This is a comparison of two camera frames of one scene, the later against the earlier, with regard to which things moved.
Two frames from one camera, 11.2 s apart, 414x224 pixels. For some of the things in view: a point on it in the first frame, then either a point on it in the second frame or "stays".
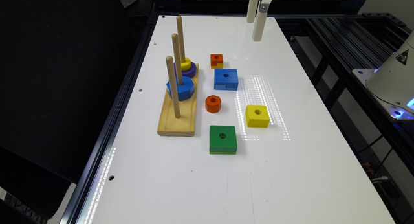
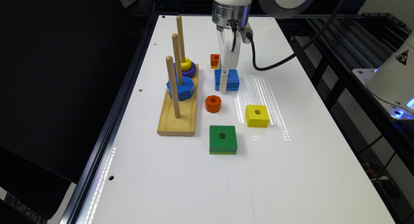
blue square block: (226, 79) stays
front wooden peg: (170, 63) stays
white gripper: (261, 16) -> (229, 59)
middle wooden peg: (177, 59) stays
